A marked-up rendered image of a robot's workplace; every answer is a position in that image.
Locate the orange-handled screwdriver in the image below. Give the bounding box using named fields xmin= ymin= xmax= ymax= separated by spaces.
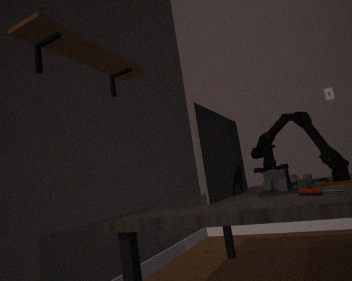
xmin=298 ymin=188 xmax=344 ymax=195

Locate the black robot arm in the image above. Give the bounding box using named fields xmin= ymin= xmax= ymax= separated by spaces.
xmin=251 ymin=112 xmax=351 ymax=182

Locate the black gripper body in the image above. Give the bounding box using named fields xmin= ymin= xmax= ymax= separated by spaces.
xmin=254 ymin=156 xmax=289 ymax=173

